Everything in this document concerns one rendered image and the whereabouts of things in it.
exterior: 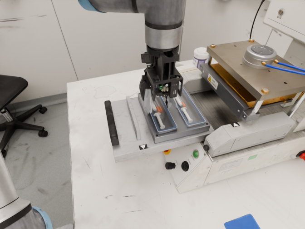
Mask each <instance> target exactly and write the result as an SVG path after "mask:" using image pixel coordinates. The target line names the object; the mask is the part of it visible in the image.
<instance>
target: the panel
mask: <svg viewBox="0 0 305 229"><path fill-rule="evenodd" d="M195 150H196V151H197V152H198V156H197V157H196V158H195V157H193V155H192V153H193V151H195ZM162 153H163V155H164V158H165V160H166V162H172V163H175V165H176V167H175V169H170V170H169V171H170V173H171V176H172V179H173V181H174V184H175V186H176V188H178V187H179V185H180V184H181V183H182V182H183V181H184V180H185V179H186V178H187V177H188V176H189V175H190V174H191V173H192V172H193V170H194V169H195V168H196V167H197V166H198V165H199V164H200V163H201V162H202V161H203V160H204V159H205V158H206V157H207V154H206V152H205V150H204V149H203V146H202V145H201V143H200V142H197V143H193V144H190V145H189V146H181V147H177V148H173V149H169V151H167V152H164V151H162ZM182 162H186V163H187V165H188V168H187V170H186V171H184V170H182V168H181V165H182Z"/></svg>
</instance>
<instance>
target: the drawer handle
mask: <svg viewBox="0 0 305 229"><path fill-rule="evenodd" d="M104 105H105V111H106V116H107V122H108V130H109V135H110V139H111V143H112V146H114V145H118V144H119V140H118V134H117V130H116V125H115V121H114V116H113V110H112V106H111V101H110V100H106V101H105V102H104Z"/></svg>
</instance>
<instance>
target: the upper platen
mask: <svg viewBox="0 0 305 229"><path fill-rule="evenodd" d="M210 67H211V68H212V69H213V70H214V71H215V72H216V73H217V74H218V75H219V76H220V77H221V78H222V79H223V80H224V81H225V82H226V83H227V84H228V85H229V87H230V88H231V89H232V90H233V91H234V92H235V93H236V94H237V95H238V96H239V97H240V98H241V99H242V100H243V101H244V102H245V103H246V104H247V105H248V106H249V108H248V110H251V109H252V107H253V105H254V103H255V101H256V98H255V97H254V96H253V95H252V94H251V93H250V92H249V91H248V90H247V89H245V88H244V87H243V86H242V85H241V84H240V83H239V82H238V81H237V80H236V79H235V78H234V77H233V76H232V75H231V74H229V73H228V72H227V71H226V70H225V69H224V68H223V67H222V66H221V65H220V64H219V63H216V64H211V65H210ZM296 94H297V93H295V94H290V95H285V96H281V97H276V98H272V99H268V100H264V101H263V103H262V105H261V107H260V108H259V109H262V108H267V107H271V106H275V105H280V104H285V103H289V102H292V100H293V99H292V98H294V97H295V96H296Z"/></svg>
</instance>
